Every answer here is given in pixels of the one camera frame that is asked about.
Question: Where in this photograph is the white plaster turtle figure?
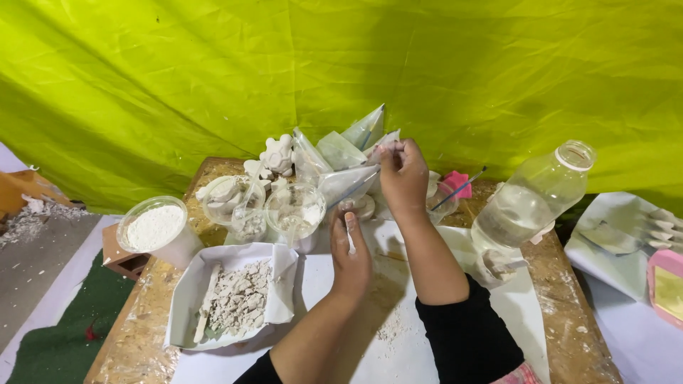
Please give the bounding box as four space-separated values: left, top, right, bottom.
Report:
260 133 296 177

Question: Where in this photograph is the green mat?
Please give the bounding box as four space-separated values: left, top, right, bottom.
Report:
5 250 137 384

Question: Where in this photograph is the person's left hand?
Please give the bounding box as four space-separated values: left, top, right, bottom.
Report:
328 205 375 300

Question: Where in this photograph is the yellow-green tarp backdrop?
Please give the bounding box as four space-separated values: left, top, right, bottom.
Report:
0 0 683 215

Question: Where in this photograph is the blue paintbrush in bag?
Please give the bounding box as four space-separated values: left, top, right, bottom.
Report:
327 171 381 210

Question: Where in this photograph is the glass bottle with water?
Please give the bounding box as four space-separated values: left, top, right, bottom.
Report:
471 140 597 252

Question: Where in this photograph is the flat plaster stick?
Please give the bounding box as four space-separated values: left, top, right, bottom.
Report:
193 265 221 343

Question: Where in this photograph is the orange board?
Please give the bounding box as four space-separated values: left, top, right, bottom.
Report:
0 170 74 217

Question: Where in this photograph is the blue handled paintbrush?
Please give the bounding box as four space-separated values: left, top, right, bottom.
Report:
431 166 488 212

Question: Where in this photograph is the white plaster hand figure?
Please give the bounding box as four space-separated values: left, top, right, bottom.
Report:
642 208 683 252

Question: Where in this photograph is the person's black right sleeve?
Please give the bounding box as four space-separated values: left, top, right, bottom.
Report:
415 273 526 384

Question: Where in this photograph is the person's right hand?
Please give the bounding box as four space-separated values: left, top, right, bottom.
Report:
376 138 431 219

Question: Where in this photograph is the small clear cup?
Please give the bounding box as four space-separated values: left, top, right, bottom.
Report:
425 171 460 225

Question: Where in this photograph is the white paper tray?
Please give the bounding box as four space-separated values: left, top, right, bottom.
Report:
164 242 300 352

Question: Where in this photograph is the pile of plaster fragments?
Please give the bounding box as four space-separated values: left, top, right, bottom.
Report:
205 260 273 338

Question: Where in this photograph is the round plaster piece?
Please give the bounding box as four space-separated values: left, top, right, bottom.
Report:
354 194 376 221

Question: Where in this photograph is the pink tray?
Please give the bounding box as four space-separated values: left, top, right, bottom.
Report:
646 249 683 330

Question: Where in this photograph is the white plaster star figure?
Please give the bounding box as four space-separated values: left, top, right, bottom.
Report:
244 159 289 192

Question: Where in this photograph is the heap of plaster rubble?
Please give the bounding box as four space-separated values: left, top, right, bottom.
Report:
0 194 90 250

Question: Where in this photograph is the white plastic spoon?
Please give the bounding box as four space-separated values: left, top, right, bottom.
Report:
235 162 263 219

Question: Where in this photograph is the white paper sheet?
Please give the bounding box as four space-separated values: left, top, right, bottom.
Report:
171 219 551 384

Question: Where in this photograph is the clear cup with white residue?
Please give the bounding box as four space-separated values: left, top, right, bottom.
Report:
264 183 327 252

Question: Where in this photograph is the pink star mold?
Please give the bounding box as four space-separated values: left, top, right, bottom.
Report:
440 171 473 199

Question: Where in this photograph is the person's black sleeve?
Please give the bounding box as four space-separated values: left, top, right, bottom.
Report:
415 273 526 384
233 349 284 384

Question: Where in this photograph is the white plaster powder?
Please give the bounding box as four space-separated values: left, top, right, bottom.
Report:
126 205 185 252

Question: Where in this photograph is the clear cup with plaster figures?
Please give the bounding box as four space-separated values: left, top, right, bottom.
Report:
202 176 266 242

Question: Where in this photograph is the person's black left sleeve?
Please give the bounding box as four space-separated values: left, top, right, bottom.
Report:
233 349 284 384

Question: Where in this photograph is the small clear plastic bag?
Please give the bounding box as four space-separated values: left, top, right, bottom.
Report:
365 129 401 164

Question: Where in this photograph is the clear tub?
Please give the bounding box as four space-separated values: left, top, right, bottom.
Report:
116 196 204 269

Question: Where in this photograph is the red brick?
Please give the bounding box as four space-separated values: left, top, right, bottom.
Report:
101 223 152 281

